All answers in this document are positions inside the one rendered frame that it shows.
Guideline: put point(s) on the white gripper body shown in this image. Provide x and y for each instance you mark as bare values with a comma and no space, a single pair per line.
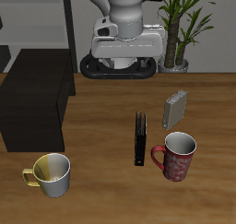
126,46

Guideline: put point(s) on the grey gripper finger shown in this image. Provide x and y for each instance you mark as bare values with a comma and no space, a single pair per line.
142,61
108,62

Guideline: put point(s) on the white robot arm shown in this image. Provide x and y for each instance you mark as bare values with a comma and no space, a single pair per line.
126,9

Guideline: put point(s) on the pale grey book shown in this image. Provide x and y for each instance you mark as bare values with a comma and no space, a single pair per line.
175,111

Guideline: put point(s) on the black book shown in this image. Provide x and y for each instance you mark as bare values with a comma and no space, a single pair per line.
140,141

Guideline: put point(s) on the green pot plant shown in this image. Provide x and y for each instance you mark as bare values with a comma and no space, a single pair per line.
172,40

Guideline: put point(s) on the dark brown desk caddy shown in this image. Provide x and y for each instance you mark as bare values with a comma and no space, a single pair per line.
30,104

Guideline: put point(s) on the red patterned mug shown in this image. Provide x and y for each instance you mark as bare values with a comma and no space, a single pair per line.
176,167

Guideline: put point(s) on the white and yellow mug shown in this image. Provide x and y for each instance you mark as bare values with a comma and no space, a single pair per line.
56,184

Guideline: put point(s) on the flat black base plate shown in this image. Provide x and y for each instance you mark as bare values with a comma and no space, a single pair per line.
92,71

